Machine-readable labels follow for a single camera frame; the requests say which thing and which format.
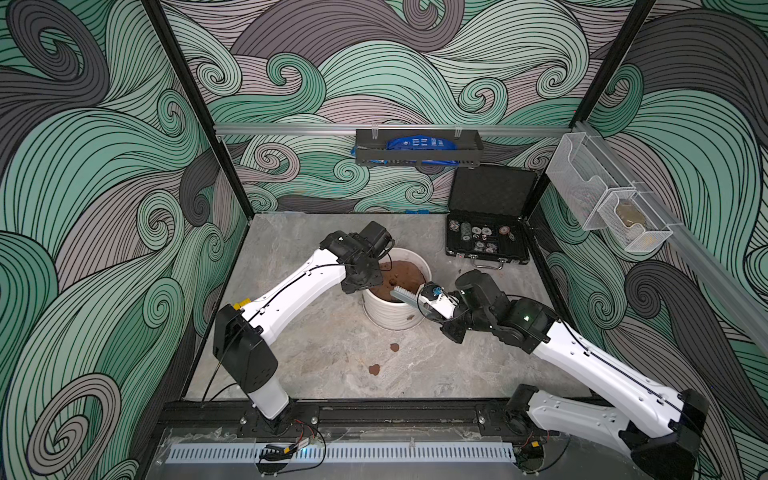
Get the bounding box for green scrub brush white bristles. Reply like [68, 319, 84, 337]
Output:
[390, 286, 419, 308]

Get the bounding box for white ceramic pot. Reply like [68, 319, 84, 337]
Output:
[362, 247, 432, 331]

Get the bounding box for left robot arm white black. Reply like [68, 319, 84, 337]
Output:
[212, 221, 395, 433]

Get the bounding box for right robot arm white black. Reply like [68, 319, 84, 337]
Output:
[418, 270, 709, 479]

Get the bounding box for brown mud lump in pot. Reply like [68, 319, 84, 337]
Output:
[370, 260, 426, 303]

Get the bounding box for open black tool case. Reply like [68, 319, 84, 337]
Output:
[444, 165, 538, 270]

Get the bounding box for blue item in tray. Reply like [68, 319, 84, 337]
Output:
[386, 136, 457, 151]

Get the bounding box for small electronics board left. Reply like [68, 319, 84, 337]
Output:
[255, 439, 311, 475]

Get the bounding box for small electronics board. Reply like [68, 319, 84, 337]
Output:
[255, 439, 311, 475]
[514, 440, 546, 475]

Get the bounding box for small electronics board right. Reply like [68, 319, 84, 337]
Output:
[514, 440, 546, 475]

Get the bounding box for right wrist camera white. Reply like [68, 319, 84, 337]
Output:
[417, 282, 458, 323]

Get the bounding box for black wall tray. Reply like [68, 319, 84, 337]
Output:
[351, 128, 485, 168]

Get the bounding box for black corner frame post left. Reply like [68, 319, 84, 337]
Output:
[141, 0, 255, 220]

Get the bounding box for black corner frame post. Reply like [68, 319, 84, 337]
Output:
[141, 0, 255, 220]
[521, 0, 658, 223]

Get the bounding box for yellow plastic triangle frame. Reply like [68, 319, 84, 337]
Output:
[233, 299, 252, 310]

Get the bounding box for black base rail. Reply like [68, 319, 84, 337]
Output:
[157, 398, 553, 442]

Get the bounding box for aluminium rail back wall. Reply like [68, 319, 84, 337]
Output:
[214, 122, 571, 138]

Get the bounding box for aluminium rail wall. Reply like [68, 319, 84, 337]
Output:
[572, 121, 767, 352]
[214, 122, 571, 138]

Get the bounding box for clear plastic wall bin large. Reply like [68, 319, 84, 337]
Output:
[546, 132, 621, 231]

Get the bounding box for white slotted cable duct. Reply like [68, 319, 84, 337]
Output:
[165, 441, 516, 465]

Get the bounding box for clear plastic wall bin small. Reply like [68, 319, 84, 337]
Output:
[597, 188, 673, 254]

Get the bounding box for black corner frame post right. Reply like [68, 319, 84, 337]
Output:
[521, 0, 658, 223]

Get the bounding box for aluminium rail right wall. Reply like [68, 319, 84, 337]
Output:
[572, 121, 767, 352]

